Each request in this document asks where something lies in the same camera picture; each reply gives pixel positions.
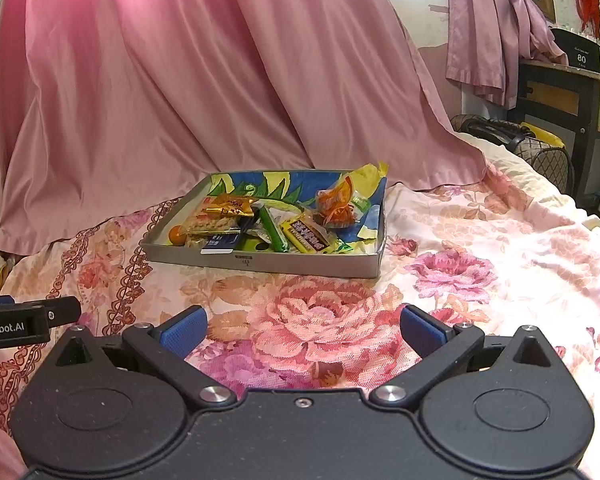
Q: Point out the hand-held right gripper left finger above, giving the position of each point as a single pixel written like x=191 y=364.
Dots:
x=182 y=332

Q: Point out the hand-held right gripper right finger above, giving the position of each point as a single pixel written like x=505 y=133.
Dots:
x=422 y=332

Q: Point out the dark blue snack box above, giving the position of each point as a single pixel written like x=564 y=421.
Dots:
x=220 y=244

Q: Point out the grey metal tray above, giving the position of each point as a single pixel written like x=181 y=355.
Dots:
x=290 y=262

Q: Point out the green stick snack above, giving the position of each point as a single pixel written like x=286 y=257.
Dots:
x=272 y=230

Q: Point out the gold orange snack packet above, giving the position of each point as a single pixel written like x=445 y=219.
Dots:
x=232 y=205

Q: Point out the small orange ball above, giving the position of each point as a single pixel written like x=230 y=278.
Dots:
x=176 y=235

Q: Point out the beige cracker packet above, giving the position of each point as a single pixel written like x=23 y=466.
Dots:
x=210 y=222

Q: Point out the white green snack packet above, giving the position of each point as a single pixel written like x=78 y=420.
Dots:
x=342 y=247
x=361 y=205

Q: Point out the floral blanket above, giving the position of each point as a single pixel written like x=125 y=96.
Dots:
x=305 y=320

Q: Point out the yellow packet with dark label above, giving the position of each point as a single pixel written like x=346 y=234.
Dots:
x=307 y=235

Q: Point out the yellow blue printed cloth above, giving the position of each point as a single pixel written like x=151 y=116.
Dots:
x=300 y=185

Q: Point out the brown patterned handbag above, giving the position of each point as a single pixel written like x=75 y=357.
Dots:
x=545 y=165

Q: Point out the dark woven bag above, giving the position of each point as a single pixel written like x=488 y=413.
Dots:
x=490 y=127

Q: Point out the yellow plastic bag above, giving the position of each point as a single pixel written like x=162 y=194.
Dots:
x=542 y=135

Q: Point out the large pink curtain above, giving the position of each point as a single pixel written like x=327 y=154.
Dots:
x=180 y=85

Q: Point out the mauve tied curtain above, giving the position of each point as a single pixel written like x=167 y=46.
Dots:
x=500 y=35

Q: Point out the black box with white print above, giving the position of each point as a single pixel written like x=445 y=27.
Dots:
x=577 y=50

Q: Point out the wooden desk with black frame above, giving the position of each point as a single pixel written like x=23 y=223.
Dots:
x=585 y=110

